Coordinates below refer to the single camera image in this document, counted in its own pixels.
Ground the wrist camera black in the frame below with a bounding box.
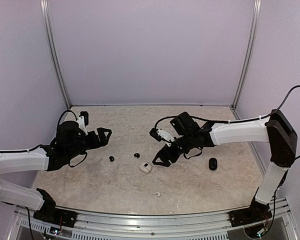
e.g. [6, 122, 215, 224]
[149, 127, 162, 142]
[79, 111, 89, 126]

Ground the aluminium frame post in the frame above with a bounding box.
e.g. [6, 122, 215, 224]
[39, 0, 72, 109]
[231, 0, 262, 111]

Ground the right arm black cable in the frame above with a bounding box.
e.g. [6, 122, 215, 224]
[277, 85, 300, 161]

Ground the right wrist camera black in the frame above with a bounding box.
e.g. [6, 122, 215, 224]
[149, 127, 162, 142]

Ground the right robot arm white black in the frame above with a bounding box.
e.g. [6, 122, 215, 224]
[149, 109, 298, 222]

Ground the front aluminium rail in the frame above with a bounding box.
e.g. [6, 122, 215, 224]
[9, 197, 297, 240]

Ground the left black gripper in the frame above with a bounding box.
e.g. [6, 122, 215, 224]
[65, 127, 112, 160]

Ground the black earbud left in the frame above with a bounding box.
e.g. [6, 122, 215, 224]
[109, 156, 115, 162]

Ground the right aluminium frame post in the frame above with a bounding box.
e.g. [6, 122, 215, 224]
[231, 0, 262, 111]

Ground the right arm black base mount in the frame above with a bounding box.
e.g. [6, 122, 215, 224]
[228, 198, 273, 227]

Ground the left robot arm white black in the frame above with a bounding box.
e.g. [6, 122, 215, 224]
[0, 120, 112, 223]

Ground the black oval charging case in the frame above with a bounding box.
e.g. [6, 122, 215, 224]
[208, 157, 218, 171]

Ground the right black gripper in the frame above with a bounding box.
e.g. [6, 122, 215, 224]
[152, 133, 194, 167]

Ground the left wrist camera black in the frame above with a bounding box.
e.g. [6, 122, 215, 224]
[79, 111, 89, 126]

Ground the left aluminium frame post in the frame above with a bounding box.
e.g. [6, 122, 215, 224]
[39, 0, 72, 109]

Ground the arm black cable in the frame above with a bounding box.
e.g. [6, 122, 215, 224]
[277, 85, 300, 161]
[57, 109, 81, 131]

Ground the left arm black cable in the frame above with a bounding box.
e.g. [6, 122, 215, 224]
[57, 109, 81, 131]

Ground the white earbud charging case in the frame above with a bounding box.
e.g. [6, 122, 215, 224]
[138, 162, 152, 174]

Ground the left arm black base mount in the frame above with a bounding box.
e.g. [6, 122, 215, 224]
[33, 188, 78, 228]

